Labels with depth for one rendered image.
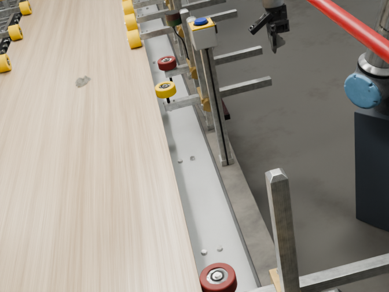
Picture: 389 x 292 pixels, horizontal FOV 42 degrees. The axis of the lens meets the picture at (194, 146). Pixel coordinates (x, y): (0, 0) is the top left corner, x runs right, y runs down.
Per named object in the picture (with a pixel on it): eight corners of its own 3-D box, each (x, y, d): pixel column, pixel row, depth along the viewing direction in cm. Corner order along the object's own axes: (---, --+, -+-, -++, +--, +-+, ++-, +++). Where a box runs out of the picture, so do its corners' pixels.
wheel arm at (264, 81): (270, 84, 203) (268, 74, 201) (272, 87, 201) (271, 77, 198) (165, 109, 202) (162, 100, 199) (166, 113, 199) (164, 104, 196)
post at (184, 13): (207, 109, 229) (187, 7, 203) (208, 113, 226) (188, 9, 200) (199, 111, 229) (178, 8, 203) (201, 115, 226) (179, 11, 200)
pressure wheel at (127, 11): (130, -4, 275) (133, 7, 271) (132, 6, 282) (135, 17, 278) (119, -1, 274) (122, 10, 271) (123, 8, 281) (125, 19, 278)
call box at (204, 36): (213, 40, 160) (209, 17, 156) (218, 48, 154) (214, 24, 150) (192, 45, 160) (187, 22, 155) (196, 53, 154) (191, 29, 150)
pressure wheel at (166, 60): (179, 76, 225) (173, 53, 219) (182, 84, 218) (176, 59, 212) (161, 80, 225) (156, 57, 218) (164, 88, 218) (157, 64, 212)
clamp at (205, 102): (212, 94, 205) (209, 83, 203) (218, 109, 194) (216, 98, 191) (197, 98, 205) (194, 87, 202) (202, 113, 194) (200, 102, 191)
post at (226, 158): (231, 156, 183) (210, 40, 158) (234, 164, 179) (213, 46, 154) (219, 159, 183) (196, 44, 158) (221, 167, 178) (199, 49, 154)
